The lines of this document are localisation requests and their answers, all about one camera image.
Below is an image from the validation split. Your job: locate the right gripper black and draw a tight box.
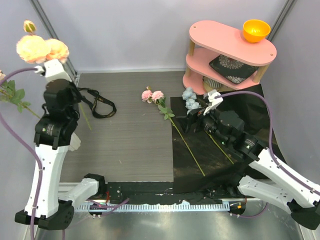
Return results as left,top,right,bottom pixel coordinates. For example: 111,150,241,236
175,103,231,146

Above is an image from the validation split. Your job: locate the black ribbon with gold lettering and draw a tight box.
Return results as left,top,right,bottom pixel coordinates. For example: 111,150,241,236
74,86,118,119

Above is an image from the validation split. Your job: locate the blue hydrangea stem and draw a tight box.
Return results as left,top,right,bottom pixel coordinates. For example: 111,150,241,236
182,87,234,165

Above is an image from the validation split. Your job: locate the pink double rose stem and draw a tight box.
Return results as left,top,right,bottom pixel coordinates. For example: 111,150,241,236
141,86,206,177

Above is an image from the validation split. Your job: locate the black wrapping paper sheet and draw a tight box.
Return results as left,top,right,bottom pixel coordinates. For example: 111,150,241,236
170,94,270,194

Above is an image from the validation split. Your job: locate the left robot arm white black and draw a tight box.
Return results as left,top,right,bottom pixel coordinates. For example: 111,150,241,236
14,78,107,231

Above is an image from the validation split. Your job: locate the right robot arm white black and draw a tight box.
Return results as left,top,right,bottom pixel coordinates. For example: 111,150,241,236
177,109,320,230

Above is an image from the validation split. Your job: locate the white ribbed vase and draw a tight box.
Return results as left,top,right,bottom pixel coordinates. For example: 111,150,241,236
68,132,81,152

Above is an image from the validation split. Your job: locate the beige ceramic bowl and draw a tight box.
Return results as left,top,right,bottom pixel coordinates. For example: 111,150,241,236
202,76,226,92

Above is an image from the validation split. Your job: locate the black floral square plate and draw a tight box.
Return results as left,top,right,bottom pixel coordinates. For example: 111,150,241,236
209,54,259,85

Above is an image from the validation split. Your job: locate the pink three-tier shelf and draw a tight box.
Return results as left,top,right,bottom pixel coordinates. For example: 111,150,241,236
182,20,277,95

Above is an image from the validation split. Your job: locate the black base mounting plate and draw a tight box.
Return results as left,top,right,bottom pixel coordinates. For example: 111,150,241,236
105,181,247,205

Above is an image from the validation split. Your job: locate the orange plastic bowl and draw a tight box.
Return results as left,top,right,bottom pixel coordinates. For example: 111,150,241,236
243,19,271,43

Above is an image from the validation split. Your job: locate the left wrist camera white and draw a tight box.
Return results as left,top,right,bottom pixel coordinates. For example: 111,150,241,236
34,59,72,83

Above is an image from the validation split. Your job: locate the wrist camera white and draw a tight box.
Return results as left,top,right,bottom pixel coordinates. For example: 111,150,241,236
203,89,223,116
34,59,72,83

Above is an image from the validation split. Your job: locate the aluminium frame rail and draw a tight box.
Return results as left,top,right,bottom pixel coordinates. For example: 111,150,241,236
29,0,81,203

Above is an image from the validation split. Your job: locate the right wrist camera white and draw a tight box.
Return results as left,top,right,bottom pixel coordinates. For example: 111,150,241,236
203,89,223,116

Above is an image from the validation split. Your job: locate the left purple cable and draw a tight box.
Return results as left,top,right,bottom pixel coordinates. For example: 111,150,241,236
0,67,130,240

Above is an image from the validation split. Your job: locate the purple cable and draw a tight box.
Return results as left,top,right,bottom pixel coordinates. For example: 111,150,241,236
214,90,320,220
0,67,130,240

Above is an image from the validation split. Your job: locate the white slotted cable duct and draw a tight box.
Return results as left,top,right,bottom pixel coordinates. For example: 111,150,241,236
74,202,230,213

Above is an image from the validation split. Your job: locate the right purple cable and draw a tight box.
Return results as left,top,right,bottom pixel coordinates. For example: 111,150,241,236
214,90,320,220

